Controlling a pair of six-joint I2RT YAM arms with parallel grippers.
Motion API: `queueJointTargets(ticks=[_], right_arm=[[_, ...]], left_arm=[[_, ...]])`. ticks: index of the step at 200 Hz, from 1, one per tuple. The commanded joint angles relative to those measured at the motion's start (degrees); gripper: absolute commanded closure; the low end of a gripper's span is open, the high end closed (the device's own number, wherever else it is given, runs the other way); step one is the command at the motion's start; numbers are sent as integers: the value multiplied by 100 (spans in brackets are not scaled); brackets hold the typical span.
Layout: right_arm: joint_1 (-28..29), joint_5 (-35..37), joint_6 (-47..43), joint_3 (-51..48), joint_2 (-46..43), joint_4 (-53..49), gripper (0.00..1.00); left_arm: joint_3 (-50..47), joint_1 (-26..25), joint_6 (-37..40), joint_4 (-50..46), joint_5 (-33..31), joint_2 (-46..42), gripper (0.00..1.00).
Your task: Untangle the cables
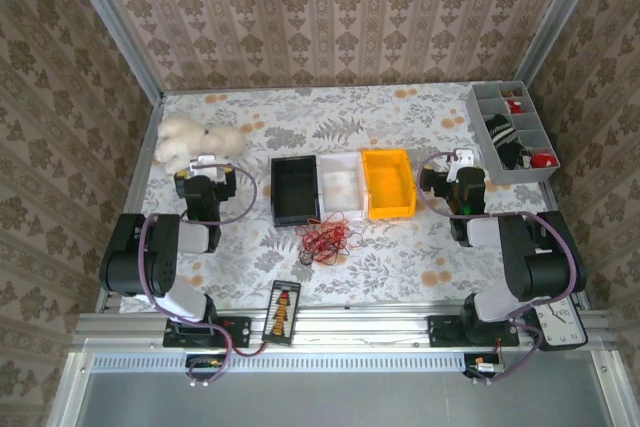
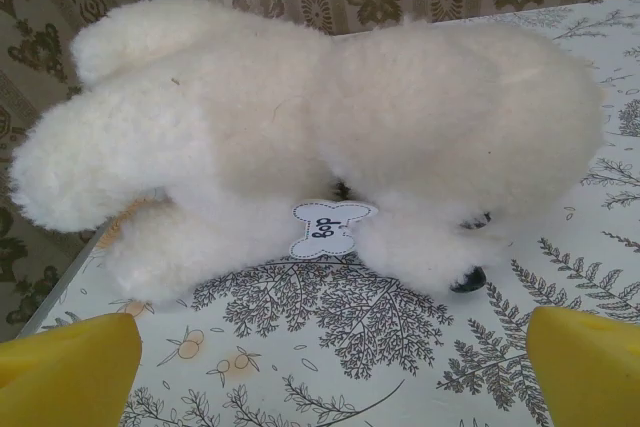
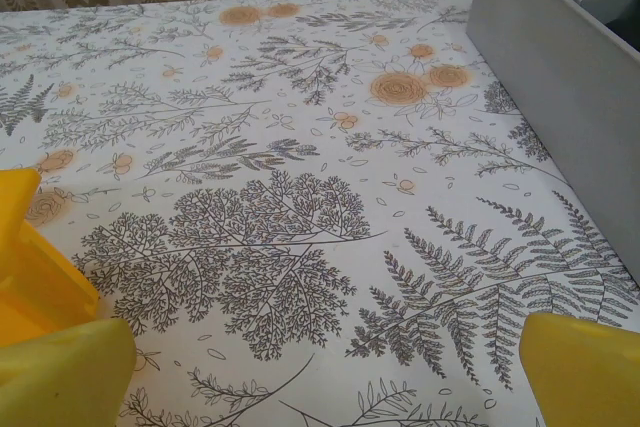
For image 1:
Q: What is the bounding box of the black plastic bin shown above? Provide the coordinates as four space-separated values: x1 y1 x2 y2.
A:
269 155 322 228

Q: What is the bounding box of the yellow plastic bin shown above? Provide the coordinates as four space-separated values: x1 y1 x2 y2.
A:
360 147 418 221

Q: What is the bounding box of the black cable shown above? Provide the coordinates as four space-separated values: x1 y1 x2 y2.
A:
296 226 346 267

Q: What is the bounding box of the white plastic bin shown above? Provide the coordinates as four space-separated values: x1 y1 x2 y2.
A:
317 151 371 222

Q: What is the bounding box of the red cable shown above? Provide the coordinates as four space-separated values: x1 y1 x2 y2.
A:
294 214 351 266

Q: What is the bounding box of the orange cable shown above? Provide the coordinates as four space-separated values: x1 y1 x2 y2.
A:
319 226 365 265

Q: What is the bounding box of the white plush toy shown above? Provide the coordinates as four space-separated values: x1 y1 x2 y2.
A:
153 114 247 176

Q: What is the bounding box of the black white striped sock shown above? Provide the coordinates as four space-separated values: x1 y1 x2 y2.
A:
483 114 531 171

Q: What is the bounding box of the grey organizer tray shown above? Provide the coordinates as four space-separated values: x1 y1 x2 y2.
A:
465 80 561 186

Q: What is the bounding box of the red fabric item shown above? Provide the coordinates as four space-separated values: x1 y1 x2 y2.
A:
529 150 559 170

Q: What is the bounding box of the black board with orange connectors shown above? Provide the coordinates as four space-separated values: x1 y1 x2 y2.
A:
261 280 302 346

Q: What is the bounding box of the black white analog clock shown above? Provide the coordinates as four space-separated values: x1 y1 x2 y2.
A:
532 294 589 352

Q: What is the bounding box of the black power connector box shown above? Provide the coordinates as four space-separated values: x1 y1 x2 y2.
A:
183 354 227 382
462 352 507 382

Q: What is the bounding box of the grey metal shelf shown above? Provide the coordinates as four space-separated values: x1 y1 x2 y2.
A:
47 351 639 427

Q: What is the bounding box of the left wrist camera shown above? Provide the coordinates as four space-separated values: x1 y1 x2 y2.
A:
189 155 224 171

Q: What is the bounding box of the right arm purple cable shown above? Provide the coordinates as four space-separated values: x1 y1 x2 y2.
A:
417 151 577 387

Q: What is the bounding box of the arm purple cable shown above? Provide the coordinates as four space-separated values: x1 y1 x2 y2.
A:
417 151 577 387
139 164 259 388

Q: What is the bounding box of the aluminium side rail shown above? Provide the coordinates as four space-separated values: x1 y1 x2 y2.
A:
527 86 591 311
94 94 166 313

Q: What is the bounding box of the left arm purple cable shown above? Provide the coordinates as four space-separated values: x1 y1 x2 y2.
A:
139 164 259 388

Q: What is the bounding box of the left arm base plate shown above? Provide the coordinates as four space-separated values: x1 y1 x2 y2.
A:
163 314 251 349

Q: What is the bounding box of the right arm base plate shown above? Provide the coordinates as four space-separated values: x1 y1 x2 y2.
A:
427 314 521 349

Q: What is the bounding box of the aluminium frame post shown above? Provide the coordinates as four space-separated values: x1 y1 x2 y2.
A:
513 0 610 94
57 0 167 101

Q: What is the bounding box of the red power wire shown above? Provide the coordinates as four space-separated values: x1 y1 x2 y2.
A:
224 340 271 358

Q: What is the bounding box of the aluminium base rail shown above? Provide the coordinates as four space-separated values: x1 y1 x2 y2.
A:
73 302 619 354

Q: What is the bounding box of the grey slotted cable duct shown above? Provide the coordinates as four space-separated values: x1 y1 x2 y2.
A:
91 352 469 374

